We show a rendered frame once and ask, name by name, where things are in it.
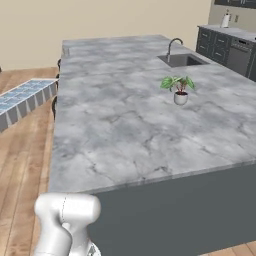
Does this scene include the grey kitchen island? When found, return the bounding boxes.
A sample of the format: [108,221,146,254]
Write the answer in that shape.
[47,34,256,256]

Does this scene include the potted green plant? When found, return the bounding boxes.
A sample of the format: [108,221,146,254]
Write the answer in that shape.
[159,75,197,107]

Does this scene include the steel sink basin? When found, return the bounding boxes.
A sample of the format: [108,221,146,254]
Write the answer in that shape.
[157,53,211,69]

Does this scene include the curved steel tap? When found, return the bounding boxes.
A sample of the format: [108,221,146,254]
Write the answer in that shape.
[166,37,184,64]

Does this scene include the dark grey cupboard run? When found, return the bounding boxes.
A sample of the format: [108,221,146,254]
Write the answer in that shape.
[195,25,256,83]

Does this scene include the steel dishwasher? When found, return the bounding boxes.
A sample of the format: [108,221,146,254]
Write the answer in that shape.
[226,37,253,78]

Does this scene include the dark wall cupboards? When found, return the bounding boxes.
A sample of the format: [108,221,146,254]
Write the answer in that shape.
[213,0,256,10]

